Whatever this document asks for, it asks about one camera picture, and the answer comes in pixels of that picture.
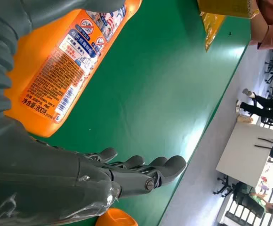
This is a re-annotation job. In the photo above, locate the green table mat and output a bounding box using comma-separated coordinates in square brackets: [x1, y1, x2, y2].
[30, 0, 251, 226]

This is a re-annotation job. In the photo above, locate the white background table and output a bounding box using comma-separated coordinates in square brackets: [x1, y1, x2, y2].
[216, 121, 273, 188]

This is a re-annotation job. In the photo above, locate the yellow plastic-wrapped flat box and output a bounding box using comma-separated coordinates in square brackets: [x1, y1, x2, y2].
[197, 0, 260, 53]

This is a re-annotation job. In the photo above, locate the seated person in background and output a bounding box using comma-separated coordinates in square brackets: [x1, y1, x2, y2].
[232, 182, 273, 219]

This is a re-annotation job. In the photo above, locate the walking person in background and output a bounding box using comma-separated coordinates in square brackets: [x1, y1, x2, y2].
[235, 88, 273, 124]

